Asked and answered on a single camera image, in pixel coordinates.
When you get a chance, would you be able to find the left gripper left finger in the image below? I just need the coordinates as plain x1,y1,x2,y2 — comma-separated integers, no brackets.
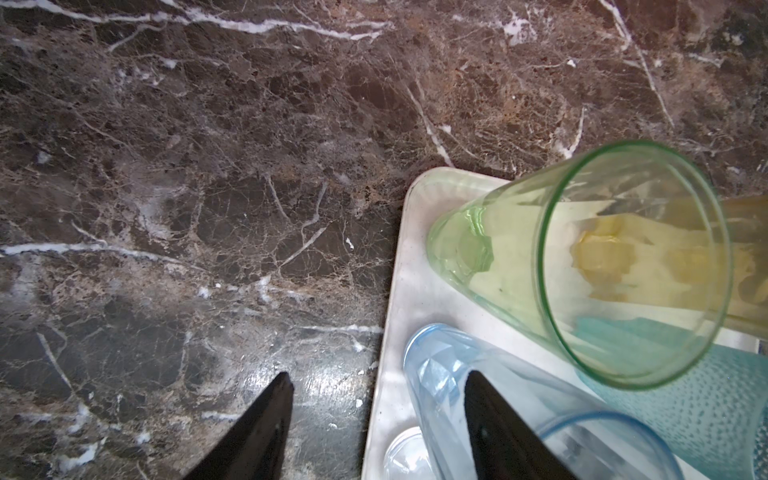
185,372,294,480

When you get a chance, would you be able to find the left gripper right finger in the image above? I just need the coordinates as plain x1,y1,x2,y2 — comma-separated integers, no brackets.
464,370,575,479

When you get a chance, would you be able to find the grey blue glass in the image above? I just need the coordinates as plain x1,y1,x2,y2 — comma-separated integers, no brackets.
403,324,683,479

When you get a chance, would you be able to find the clear glass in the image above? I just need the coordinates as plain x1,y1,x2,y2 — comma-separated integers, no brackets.
383,426,440,480

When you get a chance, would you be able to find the beige square tray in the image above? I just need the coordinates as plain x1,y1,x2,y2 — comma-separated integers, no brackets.
362,167,611,479

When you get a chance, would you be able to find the frosted teal glass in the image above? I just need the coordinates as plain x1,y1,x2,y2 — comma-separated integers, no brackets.
579,344,767,479

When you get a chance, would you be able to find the light green ribbed glass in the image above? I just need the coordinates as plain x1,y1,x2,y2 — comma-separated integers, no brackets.
426,140,734,390

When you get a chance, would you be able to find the amber tall glass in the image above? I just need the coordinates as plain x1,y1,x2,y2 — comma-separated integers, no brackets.
722,194,767,340

